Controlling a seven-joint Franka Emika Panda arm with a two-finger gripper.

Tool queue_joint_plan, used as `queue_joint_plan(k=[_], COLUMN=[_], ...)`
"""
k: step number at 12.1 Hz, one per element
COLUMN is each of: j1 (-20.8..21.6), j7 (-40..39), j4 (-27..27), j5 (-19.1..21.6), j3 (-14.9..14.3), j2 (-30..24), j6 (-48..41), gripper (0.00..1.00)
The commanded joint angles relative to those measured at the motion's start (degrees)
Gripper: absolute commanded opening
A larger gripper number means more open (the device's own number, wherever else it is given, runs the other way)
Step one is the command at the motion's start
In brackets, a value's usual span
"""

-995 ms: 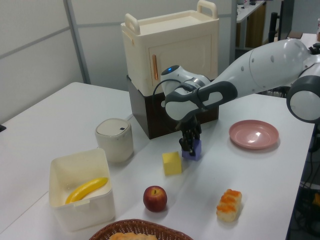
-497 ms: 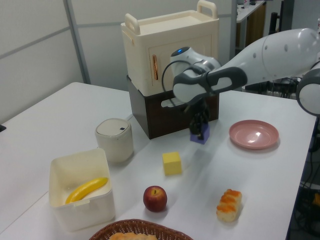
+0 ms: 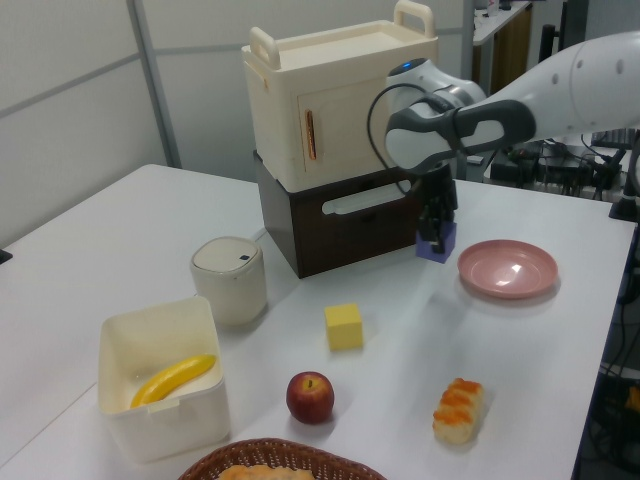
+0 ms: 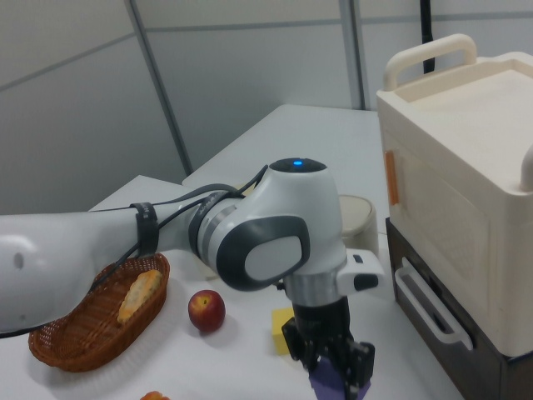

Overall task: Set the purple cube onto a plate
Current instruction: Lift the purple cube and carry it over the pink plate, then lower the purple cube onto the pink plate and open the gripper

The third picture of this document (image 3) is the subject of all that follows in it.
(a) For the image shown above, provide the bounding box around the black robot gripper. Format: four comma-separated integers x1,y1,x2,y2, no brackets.
414,168,460,253

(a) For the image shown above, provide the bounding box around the purple cube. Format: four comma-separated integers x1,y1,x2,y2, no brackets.
415,222,459,265

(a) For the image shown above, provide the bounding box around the pink plate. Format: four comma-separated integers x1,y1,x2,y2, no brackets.
456,239,559,301

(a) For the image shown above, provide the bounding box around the yellow cube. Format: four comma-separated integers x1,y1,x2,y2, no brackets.
323,302,364,352

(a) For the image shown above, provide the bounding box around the dark brown drawer box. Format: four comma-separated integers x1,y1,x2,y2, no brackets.
252,149,426,280

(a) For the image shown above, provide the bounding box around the cream toy cabinet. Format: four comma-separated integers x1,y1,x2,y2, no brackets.
240,0,442,193

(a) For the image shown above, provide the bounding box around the orange topped bread loaf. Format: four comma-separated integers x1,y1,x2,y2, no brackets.
431,377,486,445

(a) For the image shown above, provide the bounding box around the black stand base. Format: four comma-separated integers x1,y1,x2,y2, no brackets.
608,149,640,222

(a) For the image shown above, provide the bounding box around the wooden background desk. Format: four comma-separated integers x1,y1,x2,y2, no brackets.
471,0,534,99

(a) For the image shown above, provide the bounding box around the red apple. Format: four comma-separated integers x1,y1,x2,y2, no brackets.
285,370,336,426

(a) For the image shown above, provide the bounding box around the white lidded bin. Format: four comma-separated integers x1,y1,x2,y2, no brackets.
189,236,269,328

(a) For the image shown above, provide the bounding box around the brown wicker basket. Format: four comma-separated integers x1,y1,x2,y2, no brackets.
176,437,389,480

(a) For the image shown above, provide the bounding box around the long baked bread roll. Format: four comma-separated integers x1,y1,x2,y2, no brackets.
216,463,317,480

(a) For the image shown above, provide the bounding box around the yellow banana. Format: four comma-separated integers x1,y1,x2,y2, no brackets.
129,353,218,410

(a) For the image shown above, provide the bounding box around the cream plastic box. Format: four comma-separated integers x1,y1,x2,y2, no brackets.
98,295,232,465

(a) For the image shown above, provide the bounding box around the clear drawer handle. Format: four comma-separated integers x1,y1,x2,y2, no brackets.
321,181,412,218

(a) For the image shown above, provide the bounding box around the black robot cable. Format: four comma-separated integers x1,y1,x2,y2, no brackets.
366,82,454,197

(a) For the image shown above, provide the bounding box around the copper cabinet door handle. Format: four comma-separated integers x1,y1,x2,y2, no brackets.
303,109,319,162

